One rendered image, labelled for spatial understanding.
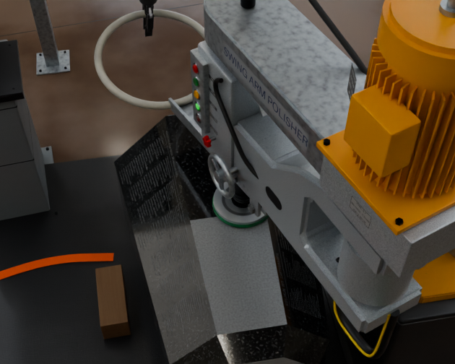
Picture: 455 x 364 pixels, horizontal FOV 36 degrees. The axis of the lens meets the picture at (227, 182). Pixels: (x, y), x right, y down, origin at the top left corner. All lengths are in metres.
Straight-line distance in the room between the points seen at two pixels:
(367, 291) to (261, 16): 0.76
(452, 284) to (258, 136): 0.92
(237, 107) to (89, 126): 2.11
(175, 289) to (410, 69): 1.45
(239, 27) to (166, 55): 2.58
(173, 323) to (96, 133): 1.79
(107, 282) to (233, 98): 1.47
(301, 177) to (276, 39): 0.36
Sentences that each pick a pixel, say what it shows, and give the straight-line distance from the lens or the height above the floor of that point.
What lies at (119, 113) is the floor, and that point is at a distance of 4.07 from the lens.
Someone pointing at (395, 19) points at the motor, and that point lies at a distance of 1.25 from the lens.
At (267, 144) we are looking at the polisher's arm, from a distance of 1.97.
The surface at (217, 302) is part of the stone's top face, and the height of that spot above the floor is 0.82.
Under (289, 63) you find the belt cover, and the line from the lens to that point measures 1.76.
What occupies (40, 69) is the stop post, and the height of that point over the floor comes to 0.02.
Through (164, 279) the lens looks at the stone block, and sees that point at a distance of 2.52.
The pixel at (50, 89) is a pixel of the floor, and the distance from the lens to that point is 4.31.
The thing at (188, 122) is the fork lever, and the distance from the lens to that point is 2.55.
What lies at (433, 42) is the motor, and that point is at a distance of 1.21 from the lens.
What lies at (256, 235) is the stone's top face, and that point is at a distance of 2.47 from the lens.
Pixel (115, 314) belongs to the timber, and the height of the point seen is 0.14.
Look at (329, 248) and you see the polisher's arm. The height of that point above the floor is 1.24.
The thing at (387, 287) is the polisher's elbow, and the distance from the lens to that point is 1.78.
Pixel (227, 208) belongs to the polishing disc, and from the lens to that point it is 2.50.
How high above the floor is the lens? 2.83
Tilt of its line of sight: 50 degrees down
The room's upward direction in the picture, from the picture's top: straight up
